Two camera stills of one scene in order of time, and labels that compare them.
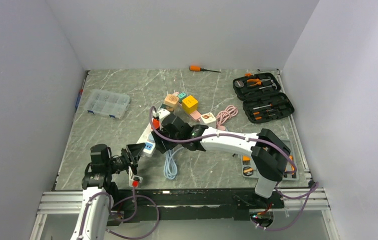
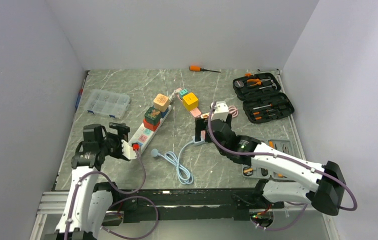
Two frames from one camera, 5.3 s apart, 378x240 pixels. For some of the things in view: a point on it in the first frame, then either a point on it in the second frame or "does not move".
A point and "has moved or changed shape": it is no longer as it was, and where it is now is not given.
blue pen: (79, 95) does not move
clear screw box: (107, 103) does not move
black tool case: (262, 102) does not move
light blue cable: (170, 168) has moved or changed shape
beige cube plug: (171, 101) → (161, 102)
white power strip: (147, 138) has moved or changed shape
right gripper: (159, 145) → (229, 120)
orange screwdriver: (198, 68) does not move
